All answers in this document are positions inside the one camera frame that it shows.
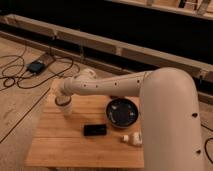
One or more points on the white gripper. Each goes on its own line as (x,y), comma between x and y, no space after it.
(62,100)

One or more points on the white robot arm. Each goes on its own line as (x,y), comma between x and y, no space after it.
(171,126)

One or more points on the white ceramic cup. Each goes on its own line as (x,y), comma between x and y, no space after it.
(65,108)

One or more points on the black rectangular phone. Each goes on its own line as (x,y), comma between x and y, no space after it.
(95,130)

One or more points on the blue power adapter box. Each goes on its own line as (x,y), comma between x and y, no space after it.
(35,67)

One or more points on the wooden table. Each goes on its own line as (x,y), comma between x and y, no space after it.
(59,140)

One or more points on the dark blue bowl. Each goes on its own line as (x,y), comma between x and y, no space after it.
(122,112)

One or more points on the white plastic bottle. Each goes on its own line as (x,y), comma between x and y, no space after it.
(134,139)

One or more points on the wooden beam frame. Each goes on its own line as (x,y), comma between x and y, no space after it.
(198,70)

